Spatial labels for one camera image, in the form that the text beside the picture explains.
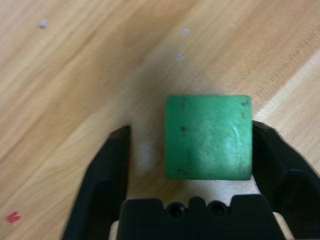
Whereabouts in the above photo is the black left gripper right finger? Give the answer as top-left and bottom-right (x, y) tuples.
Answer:
(251, 120), (320, 240)

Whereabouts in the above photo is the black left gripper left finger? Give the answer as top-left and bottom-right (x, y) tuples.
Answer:
(62, 125), (131, 240)

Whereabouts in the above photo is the green wooden cube block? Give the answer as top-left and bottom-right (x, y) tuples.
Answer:
(164, 94), (253, 181)

